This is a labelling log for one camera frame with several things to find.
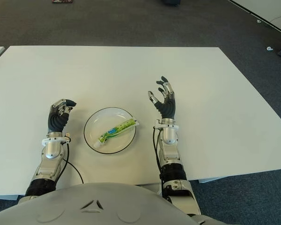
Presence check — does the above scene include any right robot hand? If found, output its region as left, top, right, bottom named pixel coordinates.
left=147, top=75, right=177, bottom=120

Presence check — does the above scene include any green white toothpaste tube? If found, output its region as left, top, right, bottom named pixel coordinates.
left=93, top=118, right=140, bottom=148

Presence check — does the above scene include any grey robot torso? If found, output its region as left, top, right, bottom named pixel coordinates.
left=0, top=182, right=216, bottom=225

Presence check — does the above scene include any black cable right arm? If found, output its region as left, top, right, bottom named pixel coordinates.
left=152, top=126, right=165, bottom=186

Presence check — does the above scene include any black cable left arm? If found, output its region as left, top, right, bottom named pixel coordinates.
left=61, top=140, right=84, bottom=185

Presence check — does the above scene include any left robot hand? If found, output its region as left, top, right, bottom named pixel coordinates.
left=48, top=98, right=77, bottom=134

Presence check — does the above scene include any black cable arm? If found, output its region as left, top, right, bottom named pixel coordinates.
left=152, top=126, right=165, bottom=186
left=61, top=140, right=84, bottom=185

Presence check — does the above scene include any white plate black rim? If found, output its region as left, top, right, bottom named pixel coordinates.
left=83, top=107, right=137, bottom=155

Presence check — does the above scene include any white neighbouring table large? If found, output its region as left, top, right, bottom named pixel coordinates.
left=231, top=0, right=281, bottom=38

